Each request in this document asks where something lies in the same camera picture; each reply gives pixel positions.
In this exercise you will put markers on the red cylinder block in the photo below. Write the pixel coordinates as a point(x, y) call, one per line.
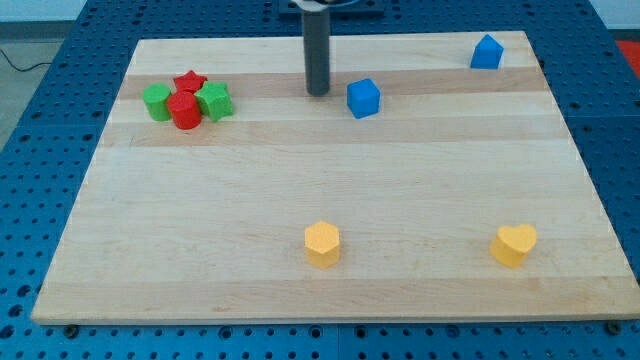
point(184, 110)

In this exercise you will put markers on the wooden board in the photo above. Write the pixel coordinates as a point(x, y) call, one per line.
point(206, 225)

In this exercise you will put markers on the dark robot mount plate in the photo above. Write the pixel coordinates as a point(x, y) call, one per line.
point(289, 9)

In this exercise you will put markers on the green cylinder block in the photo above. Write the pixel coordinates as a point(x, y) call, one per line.
point(155, 98)

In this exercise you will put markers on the yellow heart block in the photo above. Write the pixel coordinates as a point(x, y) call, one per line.
point(512, 244)

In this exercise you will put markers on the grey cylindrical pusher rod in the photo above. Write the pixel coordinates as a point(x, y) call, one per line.
point(315, 19)

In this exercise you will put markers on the red star block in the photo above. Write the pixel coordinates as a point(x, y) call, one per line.
point(189, 82)

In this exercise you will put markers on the green star block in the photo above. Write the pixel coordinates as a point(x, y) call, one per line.
point(214, 100)

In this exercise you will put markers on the blue cube block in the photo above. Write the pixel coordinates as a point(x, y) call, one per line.
point(363, 98)

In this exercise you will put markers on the yellow hexagon block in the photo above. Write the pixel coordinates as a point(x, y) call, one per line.
point(322, 244)

